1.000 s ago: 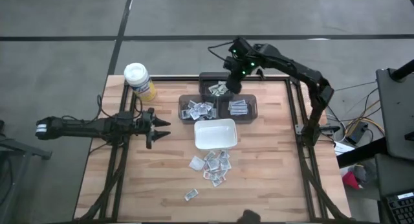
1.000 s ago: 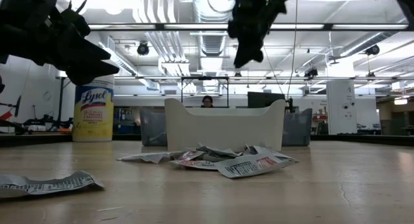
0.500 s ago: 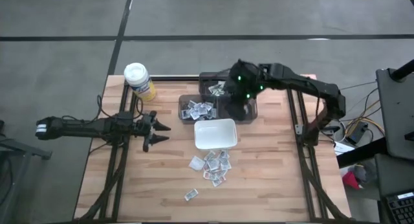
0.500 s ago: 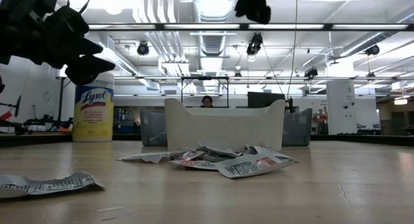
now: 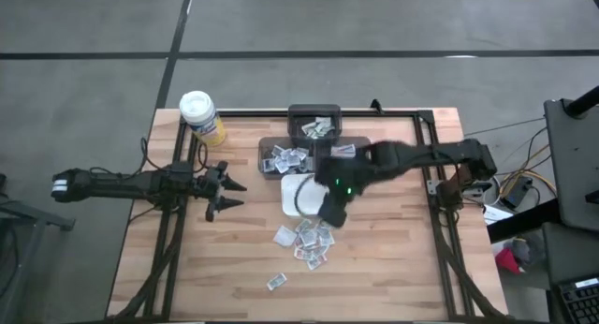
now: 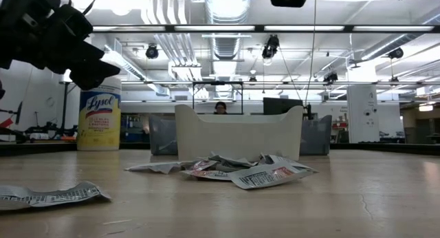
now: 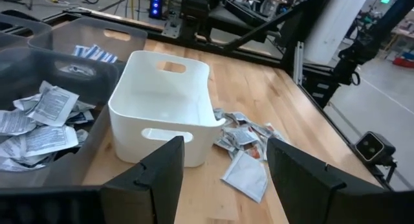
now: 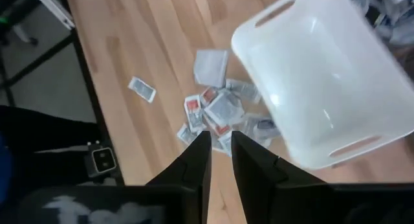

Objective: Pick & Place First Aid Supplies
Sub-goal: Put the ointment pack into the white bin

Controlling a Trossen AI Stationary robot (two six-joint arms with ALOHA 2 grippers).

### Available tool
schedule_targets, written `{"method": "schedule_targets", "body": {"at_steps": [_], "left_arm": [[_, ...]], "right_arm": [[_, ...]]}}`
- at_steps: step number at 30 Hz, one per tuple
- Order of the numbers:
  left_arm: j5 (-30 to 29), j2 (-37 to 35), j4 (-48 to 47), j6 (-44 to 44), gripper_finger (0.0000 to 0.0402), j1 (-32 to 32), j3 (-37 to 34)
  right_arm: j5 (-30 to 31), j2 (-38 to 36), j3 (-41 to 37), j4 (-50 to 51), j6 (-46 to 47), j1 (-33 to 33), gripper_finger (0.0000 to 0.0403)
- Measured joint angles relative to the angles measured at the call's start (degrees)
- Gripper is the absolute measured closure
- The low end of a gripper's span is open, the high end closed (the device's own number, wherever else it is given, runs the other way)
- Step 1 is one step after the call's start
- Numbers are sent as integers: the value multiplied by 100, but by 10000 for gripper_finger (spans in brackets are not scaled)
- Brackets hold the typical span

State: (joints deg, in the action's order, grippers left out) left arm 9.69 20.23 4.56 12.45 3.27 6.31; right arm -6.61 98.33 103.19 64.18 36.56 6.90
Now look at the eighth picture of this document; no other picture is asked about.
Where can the silver aluminium extrusion bar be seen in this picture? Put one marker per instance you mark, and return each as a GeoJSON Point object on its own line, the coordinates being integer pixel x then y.
{"type": "Point", "coordinates": [55, 7]}

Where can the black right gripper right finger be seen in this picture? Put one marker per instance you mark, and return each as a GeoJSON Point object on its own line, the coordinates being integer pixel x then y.
{"type": "Point", "coordinates": [323, 208]}

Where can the white plastic bin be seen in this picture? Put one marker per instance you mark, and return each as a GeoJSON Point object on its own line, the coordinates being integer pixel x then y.
{"type": "Point", "coordinates": [323, 78]}

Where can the white printed packet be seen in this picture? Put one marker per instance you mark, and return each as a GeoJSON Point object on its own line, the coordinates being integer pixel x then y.
{"type": "Point", "coordinates": [244, 89]}
{"type": "Point", "coordinates": [141, 89]}

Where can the small black table-level camera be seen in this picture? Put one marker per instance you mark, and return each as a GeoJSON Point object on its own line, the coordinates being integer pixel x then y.
{"type": "Point", "coordinates": [103, 159]}

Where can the large translucent grey bin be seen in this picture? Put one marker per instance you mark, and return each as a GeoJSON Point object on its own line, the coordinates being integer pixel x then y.
{"type": "Point", "coordinates": [398, 29]}

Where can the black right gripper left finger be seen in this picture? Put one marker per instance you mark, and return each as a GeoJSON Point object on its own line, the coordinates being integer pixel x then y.
{"type": "Point", "coordinates": [113, 208]}

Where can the plain white packet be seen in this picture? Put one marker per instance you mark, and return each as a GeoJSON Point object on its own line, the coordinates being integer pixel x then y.
{"type": "Point", "coordinates": [210, 67]}

